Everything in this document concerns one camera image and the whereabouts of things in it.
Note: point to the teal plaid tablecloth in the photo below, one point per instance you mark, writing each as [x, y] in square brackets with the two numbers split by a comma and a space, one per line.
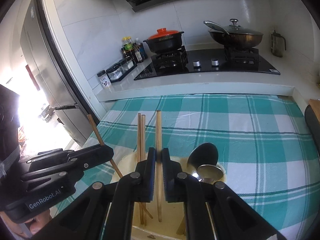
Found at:
[264, 145]

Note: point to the large metal spoon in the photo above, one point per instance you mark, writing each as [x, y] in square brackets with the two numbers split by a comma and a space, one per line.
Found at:
[204, 154]

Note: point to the person's left hand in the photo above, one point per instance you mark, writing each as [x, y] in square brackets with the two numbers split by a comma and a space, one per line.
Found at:
[35, 224]

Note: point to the black pot red lid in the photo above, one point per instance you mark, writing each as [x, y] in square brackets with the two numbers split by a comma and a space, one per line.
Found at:
[164, 41]

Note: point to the small metal spoon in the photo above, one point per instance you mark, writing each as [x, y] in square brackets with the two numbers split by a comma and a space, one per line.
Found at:
[210, 173]

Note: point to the wooden cutting board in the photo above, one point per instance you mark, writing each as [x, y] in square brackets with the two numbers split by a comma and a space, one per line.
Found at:
[315, 105]

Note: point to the spice jar rack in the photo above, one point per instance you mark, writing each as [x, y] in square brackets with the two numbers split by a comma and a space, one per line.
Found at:
[120, 69]

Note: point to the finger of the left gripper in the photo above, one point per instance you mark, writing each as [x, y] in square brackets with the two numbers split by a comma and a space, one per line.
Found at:
[53, 152]
[75, 159]

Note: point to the dark wok glass lid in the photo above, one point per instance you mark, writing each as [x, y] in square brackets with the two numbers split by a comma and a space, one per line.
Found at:
[234, 35]

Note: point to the cream utensil holder box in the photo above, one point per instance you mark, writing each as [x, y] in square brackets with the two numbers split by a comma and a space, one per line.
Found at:
[172, 213]

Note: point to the sauce bottles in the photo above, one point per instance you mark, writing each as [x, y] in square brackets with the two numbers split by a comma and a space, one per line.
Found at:
[133, 49]

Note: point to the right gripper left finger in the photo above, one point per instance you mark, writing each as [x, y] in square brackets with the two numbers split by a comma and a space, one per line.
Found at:
[120, 197]

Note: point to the black board holder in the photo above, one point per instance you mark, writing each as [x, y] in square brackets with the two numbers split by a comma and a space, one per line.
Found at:
[313, 125]

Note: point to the dark glass kettle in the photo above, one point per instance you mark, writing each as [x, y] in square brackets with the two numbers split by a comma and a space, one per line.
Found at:
[278, 44]

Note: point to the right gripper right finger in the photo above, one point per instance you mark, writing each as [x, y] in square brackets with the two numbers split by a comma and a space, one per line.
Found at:
[181, 187]

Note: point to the stainless steel refrigerator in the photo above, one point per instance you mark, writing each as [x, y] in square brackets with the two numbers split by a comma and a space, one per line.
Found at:
[60, 91]

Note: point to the black gas stove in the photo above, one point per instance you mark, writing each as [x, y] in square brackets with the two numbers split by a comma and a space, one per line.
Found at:
[225, 59]

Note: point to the white spice shaker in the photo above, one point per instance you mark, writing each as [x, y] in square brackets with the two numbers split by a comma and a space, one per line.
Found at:
[104, 79]

